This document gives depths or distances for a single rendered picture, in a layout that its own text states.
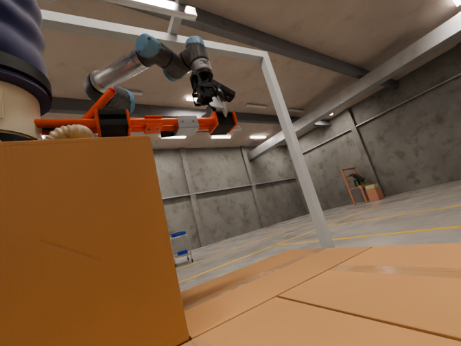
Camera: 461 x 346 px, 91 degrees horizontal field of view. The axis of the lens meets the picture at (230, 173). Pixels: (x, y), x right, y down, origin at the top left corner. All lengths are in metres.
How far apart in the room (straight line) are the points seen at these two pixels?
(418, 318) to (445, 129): 14.06
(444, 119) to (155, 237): 14.25
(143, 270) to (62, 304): 0.12
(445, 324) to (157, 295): 0.41
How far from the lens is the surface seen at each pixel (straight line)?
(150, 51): 0.92
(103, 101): 0.78
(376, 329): 0.40
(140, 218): 0.47
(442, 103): 14.53
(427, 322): 0.41
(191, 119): 0.77
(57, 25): 3.31
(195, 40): 1.00
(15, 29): 0.84
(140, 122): 0.73
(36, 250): 0.48
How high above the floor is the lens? 0.72
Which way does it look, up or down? 12 degrees up
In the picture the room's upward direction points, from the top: 15 degrees counter-clockwise
